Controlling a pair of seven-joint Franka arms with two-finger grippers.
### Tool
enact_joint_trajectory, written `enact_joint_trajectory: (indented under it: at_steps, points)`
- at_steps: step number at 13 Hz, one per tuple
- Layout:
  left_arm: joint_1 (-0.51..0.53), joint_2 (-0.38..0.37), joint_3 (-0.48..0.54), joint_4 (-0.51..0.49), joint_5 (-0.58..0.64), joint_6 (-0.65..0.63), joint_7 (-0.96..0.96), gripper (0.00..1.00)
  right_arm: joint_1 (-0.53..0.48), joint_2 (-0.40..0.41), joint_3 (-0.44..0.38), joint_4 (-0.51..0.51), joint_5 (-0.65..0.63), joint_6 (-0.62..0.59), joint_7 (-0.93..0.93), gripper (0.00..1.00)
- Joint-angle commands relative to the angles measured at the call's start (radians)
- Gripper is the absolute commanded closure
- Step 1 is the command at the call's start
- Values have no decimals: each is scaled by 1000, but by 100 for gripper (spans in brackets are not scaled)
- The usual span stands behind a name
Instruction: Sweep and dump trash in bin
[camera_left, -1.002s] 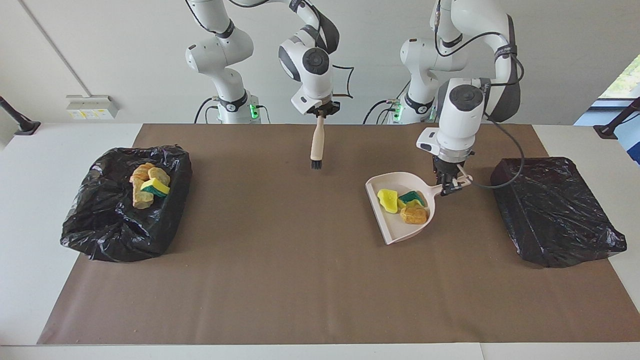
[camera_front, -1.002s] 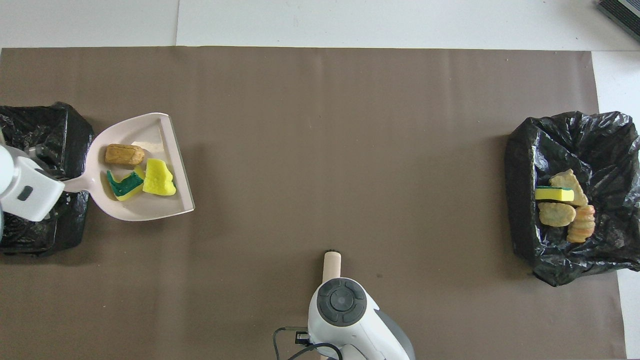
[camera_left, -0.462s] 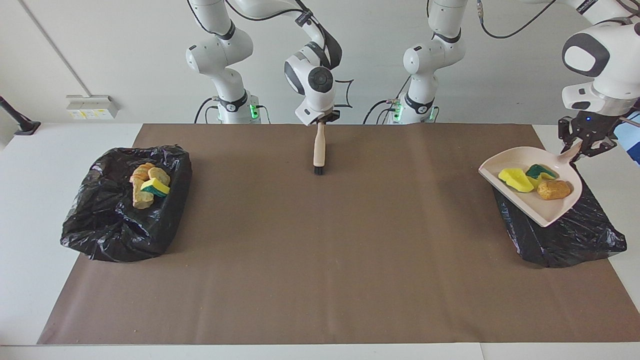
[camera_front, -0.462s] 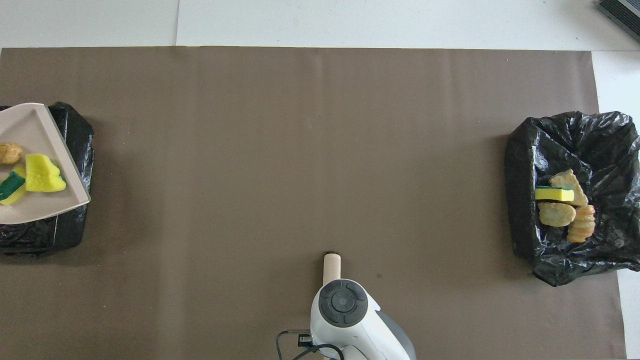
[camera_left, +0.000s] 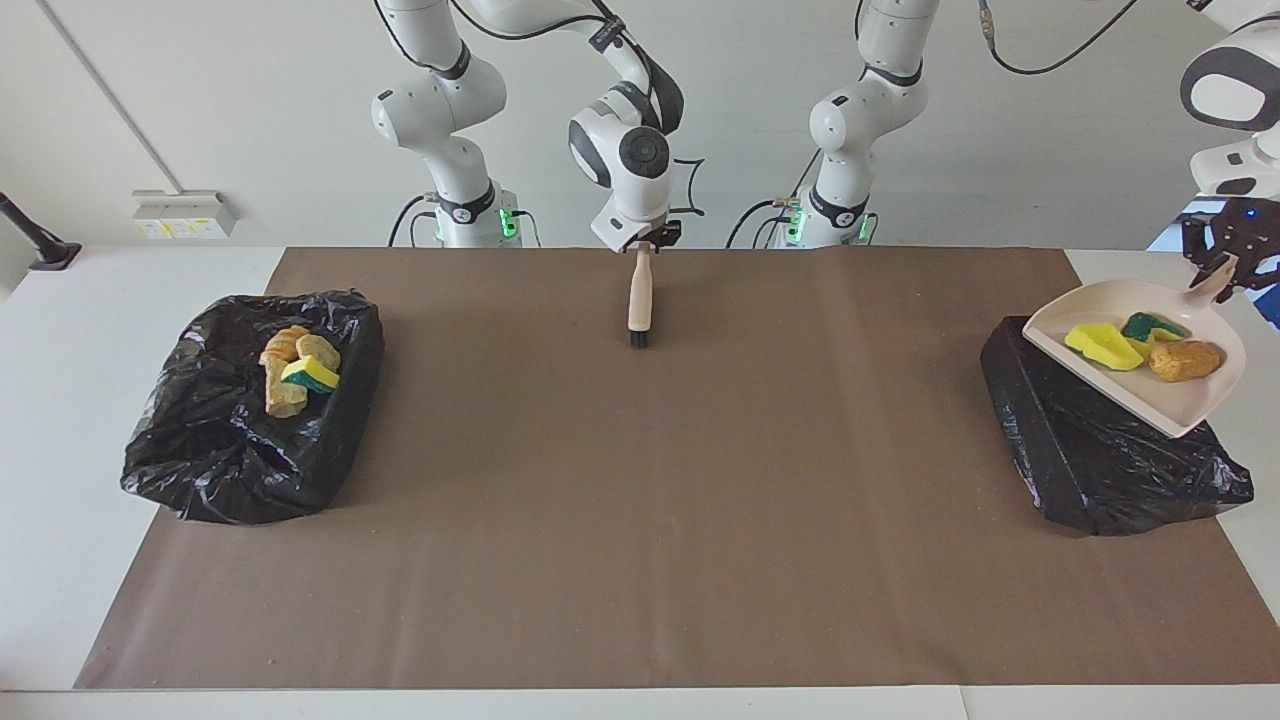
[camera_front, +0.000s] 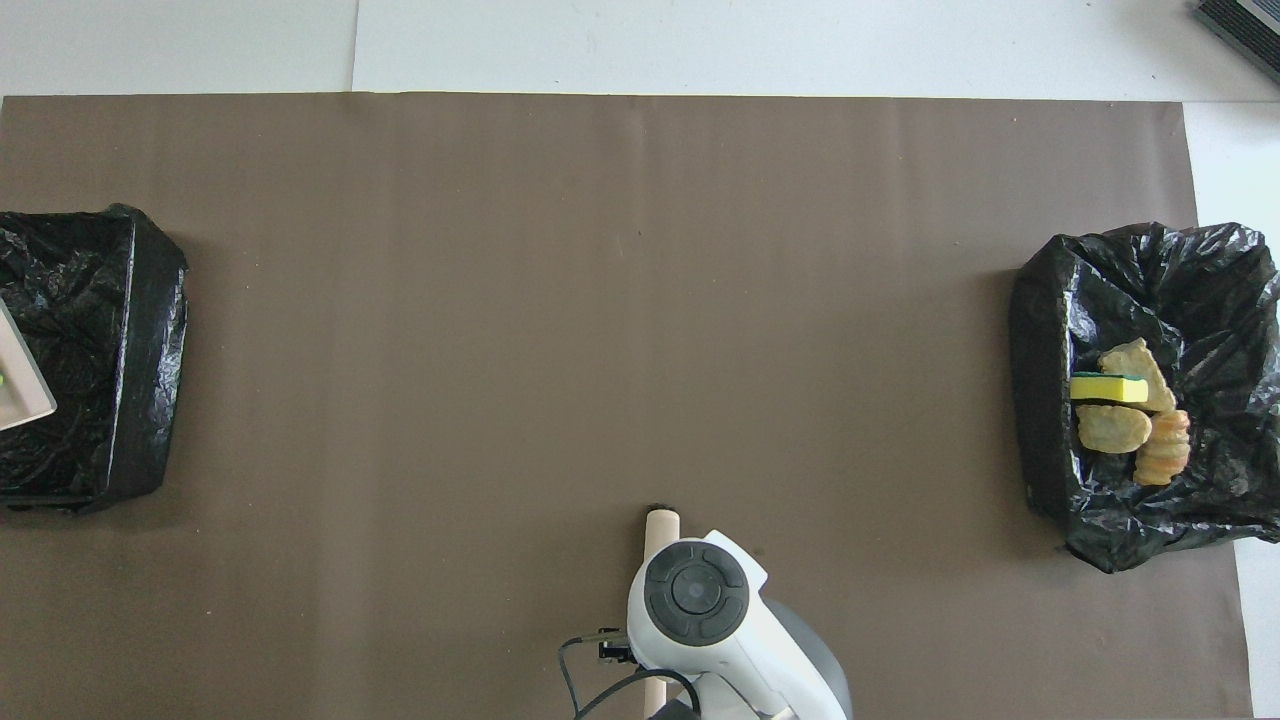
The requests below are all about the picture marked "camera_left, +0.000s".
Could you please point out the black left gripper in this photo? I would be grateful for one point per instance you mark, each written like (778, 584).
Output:
(1240, 228)

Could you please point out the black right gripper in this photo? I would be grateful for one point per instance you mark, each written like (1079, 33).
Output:
(662, 235)

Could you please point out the green topped yellow sponge chunk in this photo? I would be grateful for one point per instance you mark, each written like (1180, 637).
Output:
(1150, 325)

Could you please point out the brown cork trash piece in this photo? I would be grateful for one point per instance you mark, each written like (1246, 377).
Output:
(1185, 360)

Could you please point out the beige plastic dustpan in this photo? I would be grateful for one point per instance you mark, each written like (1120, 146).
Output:
(1190, 400)

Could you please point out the plain yellow sponge chunk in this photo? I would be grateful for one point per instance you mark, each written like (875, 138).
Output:
(1100, 345)

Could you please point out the small pale trash lump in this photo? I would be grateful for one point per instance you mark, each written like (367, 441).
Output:
(320, 350)

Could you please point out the thin yellow sponge wedge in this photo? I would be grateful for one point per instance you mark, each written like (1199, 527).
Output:
(310, 375)

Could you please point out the orange white ridged trash piece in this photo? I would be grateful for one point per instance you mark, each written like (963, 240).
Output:
(283, 345)

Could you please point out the large pale trash lump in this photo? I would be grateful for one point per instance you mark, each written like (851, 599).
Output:
(283, 398)

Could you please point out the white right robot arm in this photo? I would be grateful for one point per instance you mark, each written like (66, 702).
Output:
(630, 150)

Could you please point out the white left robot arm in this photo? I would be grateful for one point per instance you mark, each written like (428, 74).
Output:
(870, 120)

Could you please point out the flat black bag lined bin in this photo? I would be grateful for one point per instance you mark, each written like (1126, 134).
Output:
(1100, 470)

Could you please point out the crumpled black bag lined bin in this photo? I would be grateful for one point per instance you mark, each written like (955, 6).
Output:
(220, 460)

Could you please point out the blue panel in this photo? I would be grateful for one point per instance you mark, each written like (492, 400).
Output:
(1272, 312)

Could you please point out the brown paper table mat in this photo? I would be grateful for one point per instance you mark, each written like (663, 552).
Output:
(640, 640)

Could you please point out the black clamp stand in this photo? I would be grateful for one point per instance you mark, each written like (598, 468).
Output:
(45, 250)

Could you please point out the white wall socket box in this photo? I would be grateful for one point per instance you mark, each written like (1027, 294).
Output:
(185, 212)

